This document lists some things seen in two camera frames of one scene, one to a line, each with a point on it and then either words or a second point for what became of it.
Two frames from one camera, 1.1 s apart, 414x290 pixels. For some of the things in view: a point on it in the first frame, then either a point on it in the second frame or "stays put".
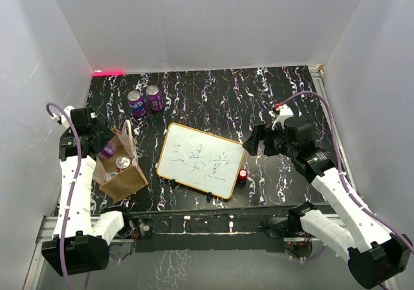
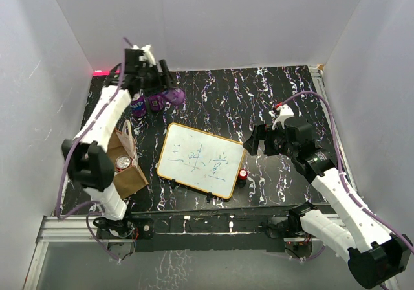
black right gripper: [260, 131] stays put
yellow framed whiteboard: [202, 161] stays put
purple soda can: [137, 104] stays put
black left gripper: [103, 133] -> [165, 77]
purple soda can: [108, 151] -> [175, 96]
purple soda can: [155, 98] stays put
